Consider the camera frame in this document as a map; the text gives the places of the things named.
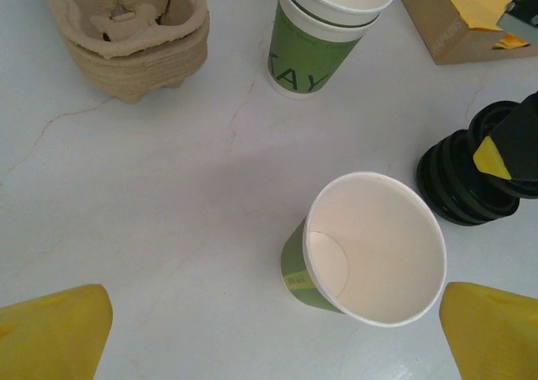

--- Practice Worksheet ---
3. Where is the black cup lid stack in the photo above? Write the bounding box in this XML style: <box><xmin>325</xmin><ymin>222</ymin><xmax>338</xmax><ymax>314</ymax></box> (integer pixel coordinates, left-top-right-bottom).
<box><xmin>416</xmin><ymin>100</ymin><xmax>522</xmax><ymax>226</ymax></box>

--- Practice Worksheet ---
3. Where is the brown pulp cup carrier stack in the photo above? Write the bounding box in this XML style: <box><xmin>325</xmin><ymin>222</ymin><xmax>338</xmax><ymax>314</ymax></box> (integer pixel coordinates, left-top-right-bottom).
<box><xmin>62</xmin><ymin>16</ymin><xmax>210</xmax><ymax>104</ymax></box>

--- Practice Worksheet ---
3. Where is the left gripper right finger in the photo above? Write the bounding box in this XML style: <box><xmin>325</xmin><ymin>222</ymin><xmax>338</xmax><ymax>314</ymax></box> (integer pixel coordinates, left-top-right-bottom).
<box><xmin>439</xmin><ymin>282</ymin><xmax>538</xmax><ymax>380</ymax></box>

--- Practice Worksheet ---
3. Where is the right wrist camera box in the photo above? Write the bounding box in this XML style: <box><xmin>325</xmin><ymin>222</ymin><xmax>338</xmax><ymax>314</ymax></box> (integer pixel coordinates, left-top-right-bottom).
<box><xmin>495</xmin><ymin>0</ymin><xmax>538</xmax><ymax>45</ymax></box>

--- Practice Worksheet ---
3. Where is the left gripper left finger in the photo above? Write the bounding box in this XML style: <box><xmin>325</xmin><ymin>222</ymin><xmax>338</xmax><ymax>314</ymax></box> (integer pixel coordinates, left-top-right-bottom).
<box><xmin>0</xmin><ymin>283</ymin><xmax>113</xmax><ymax>380</ymax></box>

